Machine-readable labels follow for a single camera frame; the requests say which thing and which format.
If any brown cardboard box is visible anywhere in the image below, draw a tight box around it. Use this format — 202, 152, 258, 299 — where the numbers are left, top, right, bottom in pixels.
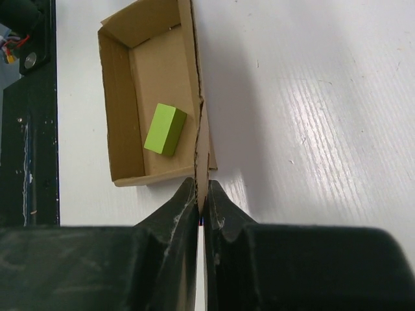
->
98, 1, 217, 206

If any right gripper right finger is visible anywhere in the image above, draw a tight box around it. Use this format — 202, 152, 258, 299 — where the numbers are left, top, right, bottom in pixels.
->
204, 181, 414, 310

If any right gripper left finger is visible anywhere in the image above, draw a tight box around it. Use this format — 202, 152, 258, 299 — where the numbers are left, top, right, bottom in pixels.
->
1, 178, 198, 310

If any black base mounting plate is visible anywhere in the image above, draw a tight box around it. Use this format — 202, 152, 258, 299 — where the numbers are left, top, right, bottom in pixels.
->
1, 1, 60, 227

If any green rectangular block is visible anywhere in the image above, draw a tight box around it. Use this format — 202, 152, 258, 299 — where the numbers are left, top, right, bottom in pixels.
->
144, 103, 187, 157

